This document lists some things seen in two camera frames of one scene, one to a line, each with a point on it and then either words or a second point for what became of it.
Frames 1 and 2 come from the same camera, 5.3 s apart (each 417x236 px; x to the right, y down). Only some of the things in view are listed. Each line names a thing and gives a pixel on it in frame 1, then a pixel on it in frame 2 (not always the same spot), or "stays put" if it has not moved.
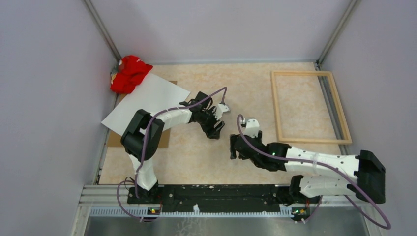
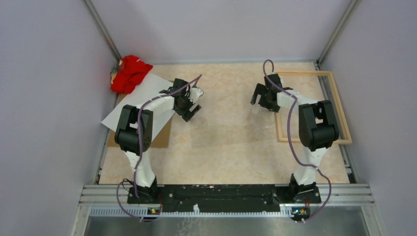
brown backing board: x=114 y=141 stays put
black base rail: x=155 y=197 stays put
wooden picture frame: x=329 y=74 stays put
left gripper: x=210 y=132 to x=182 y=113
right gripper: x=233 y=152 to x=259 y=89
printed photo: x=155 y=94 stays put
